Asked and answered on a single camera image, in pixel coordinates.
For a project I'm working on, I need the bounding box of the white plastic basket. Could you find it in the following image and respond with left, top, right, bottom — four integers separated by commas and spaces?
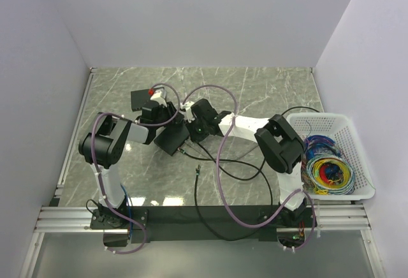
287, 112, 375, 201

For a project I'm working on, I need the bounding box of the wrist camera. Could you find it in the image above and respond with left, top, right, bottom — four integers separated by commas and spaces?
179, 101, 195, 123
148, 87, 167, 106

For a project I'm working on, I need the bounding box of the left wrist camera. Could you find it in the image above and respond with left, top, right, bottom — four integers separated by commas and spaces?
148, 87, 167, 106

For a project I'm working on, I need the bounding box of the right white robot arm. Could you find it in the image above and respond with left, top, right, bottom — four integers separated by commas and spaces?
181, 99, 306, 226

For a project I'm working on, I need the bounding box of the aluminium rail frame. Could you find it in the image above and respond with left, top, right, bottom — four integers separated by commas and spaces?
34, 204, 371, 233

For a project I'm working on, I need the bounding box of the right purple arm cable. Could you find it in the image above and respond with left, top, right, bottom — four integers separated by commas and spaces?
184, 84, 317, 253

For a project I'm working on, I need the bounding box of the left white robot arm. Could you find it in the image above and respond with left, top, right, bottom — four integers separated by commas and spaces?
78, 100, 189, 228

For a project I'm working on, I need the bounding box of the black network switch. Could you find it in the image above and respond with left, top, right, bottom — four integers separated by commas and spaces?
154, 124, 189, 156
130, 89, 152, 112

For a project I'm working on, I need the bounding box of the colourful wire bundle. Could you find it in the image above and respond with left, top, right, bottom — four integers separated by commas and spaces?
299, 120, 356, 196

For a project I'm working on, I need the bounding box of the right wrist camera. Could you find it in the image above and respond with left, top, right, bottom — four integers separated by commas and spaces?
179, 101, 195, 123

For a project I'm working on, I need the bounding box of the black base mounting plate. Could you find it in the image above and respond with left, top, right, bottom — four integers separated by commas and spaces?
90, 205, 313, 242

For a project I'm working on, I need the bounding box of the blue ethernet cable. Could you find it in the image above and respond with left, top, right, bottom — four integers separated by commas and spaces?
120, 185, 133, 244

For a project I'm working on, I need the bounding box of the black ethernet cable with plug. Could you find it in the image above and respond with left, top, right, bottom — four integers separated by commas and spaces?
178, 106, 319, 240

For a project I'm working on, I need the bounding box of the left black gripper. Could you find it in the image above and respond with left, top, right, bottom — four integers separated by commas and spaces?
154, 103, 186, 129

